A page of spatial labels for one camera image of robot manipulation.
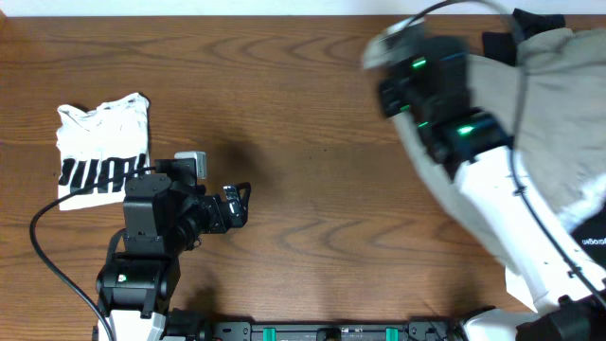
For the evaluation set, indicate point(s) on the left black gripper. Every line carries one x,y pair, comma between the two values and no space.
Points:
226,211

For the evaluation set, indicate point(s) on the khaki green shorts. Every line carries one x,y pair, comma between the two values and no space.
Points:
562,131

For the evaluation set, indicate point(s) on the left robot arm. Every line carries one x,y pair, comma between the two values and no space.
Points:
165,216

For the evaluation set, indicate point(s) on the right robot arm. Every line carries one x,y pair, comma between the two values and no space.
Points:
469,162

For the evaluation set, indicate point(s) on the folded white printed t-shirt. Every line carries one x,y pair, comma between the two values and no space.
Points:
102,143

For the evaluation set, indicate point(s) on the black garment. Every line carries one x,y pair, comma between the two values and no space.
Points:
503,47

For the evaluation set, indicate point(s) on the white garment under pile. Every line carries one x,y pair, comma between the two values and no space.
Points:
590,203

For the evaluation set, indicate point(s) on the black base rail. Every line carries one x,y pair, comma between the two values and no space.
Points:
416,330

